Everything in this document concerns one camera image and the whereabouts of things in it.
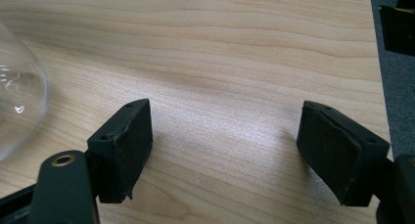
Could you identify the black stand base yellow stripes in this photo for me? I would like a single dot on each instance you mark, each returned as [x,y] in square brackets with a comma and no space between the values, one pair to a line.
[398,31]

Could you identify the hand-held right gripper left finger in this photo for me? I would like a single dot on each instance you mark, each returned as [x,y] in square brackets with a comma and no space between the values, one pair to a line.
[124,152]

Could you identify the clear glass cup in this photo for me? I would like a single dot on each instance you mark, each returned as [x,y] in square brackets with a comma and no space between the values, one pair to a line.
[19,87]

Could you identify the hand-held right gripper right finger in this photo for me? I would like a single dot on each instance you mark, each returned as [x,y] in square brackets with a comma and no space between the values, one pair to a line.
[339,152]

